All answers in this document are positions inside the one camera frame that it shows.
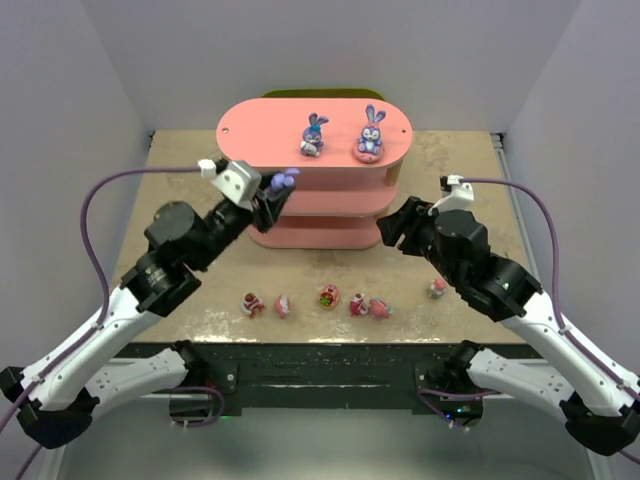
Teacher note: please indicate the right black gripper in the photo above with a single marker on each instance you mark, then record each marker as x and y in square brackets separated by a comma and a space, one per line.
[406, 230]

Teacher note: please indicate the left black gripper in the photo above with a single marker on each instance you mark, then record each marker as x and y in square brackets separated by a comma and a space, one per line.
[263, 210]

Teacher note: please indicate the purple bunny with cupcake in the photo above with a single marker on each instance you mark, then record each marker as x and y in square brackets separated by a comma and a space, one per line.
[283, 180]

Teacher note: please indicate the purple bunny with bottle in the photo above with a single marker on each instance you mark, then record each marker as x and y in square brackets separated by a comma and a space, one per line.
[312, 138]

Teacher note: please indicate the red pink cake toy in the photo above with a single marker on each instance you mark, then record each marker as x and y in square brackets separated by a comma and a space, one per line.
[358, 305]

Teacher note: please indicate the round pink flower toy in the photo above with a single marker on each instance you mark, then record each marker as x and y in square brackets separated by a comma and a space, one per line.
[329, 297]

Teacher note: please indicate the red white strawberry toy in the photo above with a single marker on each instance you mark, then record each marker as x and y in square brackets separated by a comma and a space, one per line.
[252, 305]

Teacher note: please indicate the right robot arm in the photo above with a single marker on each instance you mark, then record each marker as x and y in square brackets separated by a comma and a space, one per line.
[595, 398]

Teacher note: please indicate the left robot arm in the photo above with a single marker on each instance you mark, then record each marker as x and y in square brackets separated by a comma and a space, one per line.
[59, 396]

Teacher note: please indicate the pink three-tier shelf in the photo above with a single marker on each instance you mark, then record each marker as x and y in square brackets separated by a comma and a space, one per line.
[337, 199]

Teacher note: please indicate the green board behind shelf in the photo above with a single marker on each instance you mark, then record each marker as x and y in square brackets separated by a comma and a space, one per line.
[325, 92]

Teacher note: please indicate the pink green standing toy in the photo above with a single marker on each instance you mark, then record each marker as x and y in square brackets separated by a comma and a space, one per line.
[437, 288]

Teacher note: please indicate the pink pig toy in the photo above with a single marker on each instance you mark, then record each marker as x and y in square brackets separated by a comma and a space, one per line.
[379, 309]

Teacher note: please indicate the pink white lying toy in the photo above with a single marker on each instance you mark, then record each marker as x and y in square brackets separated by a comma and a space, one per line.
[282, 306]

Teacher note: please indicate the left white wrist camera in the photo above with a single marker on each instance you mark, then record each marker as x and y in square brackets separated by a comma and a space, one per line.
[237, 181]

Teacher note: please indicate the black base frame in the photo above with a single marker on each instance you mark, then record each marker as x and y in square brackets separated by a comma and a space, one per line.
[354, 376]

